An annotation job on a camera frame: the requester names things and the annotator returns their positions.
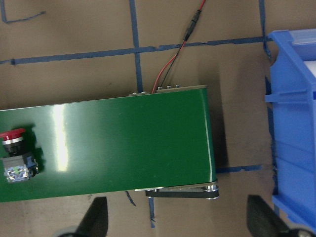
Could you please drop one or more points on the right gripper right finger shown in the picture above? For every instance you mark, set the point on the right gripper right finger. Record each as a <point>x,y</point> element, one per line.
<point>262,221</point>

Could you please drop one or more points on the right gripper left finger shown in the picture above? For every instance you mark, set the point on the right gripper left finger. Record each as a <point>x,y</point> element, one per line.
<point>95,221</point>

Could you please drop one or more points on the white foam pad right bin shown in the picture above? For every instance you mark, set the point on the white foam pad right bin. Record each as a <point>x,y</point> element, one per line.
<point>311,65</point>

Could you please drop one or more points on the red mushroom push button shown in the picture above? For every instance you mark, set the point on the red mushroom push button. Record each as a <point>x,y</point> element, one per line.
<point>17,155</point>

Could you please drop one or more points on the empty blue plastic bin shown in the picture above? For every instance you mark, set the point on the empty blue plastic bin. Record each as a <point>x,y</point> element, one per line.
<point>293,97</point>

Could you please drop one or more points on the green conveyor belt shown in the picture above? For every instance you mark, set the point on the green conveyor belt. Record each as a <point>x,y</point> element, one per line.
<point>160,143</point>

